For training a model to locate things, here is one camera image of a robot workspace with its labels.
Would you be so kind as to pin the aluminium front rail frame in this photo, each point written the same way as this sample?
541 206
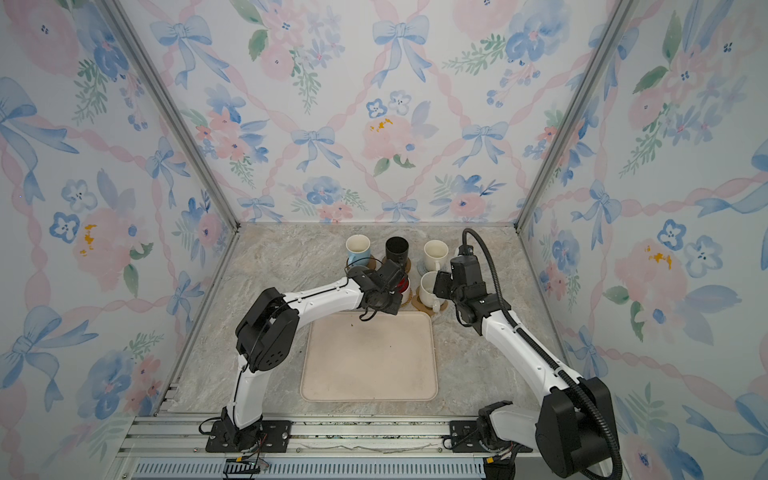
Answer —
172 446

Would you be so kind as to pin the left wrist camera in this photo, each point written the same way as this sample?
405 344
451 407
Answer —
388 275

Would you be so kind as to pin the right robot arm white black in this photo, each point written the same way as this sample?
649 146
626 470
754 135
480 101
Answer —
574 428

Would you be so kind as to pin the grey braided round coaster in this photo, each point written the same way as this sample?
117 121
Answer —
422 268

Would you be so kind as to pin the cream mug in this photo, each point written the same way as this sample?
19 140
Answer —
435 255

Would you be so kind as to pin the matte brown wooden coaster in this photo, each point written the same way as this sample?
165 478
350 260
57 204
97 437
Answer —
371 263

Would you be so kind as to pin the black mug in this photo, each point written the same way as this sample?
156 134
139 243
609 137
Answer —
397 250

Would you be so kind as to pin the cork paw print coaster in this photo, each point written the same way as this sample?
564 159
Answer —
428 309

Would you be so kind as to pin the red interior white mug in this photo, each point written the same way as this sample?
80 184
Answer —
404 289

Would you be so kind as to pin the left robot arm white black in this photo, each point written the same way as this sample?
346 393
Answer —
266 333

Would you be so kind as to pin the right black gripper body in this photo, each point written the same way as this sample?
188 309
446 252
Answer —
446 290

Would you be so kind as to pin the beige serving tray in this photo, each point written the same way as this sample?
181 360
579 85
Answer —
387 359

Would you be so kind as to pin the white and blue mug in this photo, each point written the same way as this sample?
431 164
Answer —
358 248

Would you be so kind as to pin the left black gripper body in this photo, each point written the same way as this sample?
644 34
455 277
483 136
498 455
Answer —
391 302

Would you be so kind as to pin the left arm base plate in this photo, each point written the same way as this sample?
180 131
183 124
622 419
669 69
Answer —
270 436

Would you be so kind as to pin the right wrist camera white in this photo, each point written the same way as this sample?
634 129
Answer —
465 267

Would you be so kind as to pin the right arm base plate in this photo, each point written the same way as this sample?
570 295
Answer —
462 435

